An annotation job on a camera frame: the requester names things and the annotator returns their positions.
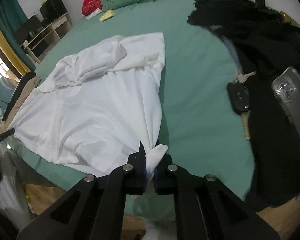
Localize white t-shirt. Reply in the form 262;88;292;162
7;31;170;198

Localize black clothes pile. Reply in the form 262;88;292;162
187;0;300;211

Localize beige folded garment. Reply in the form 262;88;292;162
0;72;41;134

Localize black garment under beige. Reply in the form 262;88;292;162
2;71;36;121

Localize green bed sheet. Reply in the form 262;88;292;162
5;0;256;215

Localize white wooden shelf desk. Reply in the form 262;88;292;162
20;12;72;65

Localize black car key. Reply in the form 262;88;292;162
226;68;256;140

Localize teal yellow curtain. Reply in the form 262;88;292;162
0;0;36;75

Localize grey smartphone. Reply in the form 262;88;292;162
271;67;300;139

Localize black monitor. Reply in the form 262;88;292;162
39;0;68;21

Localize yellow green packet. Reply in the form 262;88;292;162
99;10;115;22

